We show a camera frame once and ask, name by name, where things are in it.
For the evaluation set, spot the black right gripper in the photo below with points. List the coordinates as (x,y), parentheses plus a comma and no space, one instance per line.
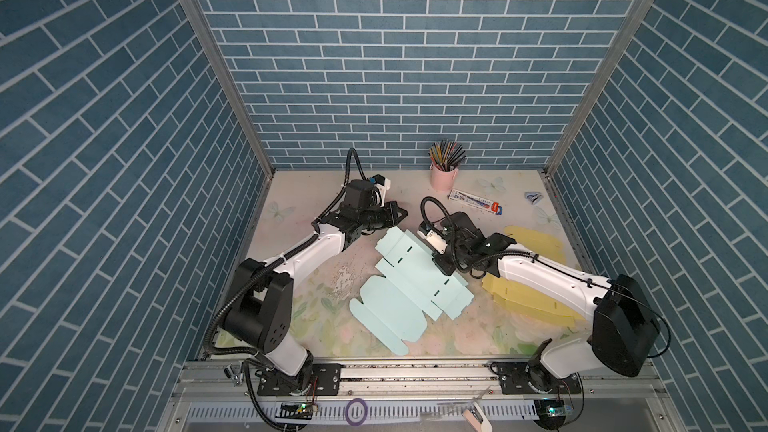
(442,267)

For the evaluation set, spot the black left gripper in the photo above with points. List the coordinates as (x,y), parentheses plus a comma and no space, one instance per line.
(390,219)

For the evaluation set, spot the light blue paper box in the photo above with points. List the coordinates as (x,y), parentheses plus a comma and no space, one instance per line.
(396,304)

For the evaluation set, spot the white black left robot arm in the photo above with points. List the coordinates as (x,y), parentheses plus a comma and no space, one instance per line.
(258,308)

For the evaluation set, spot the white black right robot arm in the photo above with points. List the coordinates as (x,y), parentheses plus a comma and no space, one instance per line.
(619,325)

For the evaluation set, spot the white blue pencil box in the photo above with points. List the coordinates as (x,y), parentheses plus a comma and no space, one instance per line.
(477,202)

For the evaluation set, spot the yellow flat paper box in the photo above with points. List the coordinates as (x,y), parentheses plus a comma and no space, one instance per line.
(522,297)

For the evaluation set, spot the pink metal pencil bucket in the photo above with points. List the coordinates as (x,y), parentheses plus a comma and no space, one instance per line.
(442,180)

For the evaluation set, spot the bundle of coloured pencils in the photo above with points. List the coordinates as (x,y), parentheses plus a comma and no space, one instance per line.
(446,155)

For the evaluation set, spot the white pink clip tool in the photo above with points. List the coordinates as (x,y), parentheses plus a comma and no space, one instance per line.
(470,410)

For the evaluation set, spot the right green circuit board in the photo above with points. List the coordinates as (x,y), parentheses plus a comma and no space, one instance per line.
(550,414)

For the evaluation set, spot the green circuit board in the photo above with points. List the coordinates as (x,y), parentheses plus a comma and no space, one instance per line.
(550,414)
(296,411)

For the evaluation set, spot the left green circuit board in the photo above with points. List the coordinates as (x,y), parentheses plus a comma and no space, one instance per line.
(296,411)

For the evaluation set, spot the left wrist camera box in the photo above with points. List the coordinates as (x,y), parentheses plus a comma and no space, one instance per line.
(382,185)

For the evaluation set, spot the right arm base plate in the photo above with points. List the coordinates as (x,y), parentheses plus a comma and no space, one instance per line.
(521,378)

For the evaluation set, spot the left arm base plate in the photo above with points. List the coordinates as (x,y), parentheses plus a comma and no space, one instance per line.
(321,379)

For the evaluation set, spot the aluminium front rail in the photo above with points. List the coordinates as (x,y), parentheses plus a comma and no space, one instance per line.
(404,394)

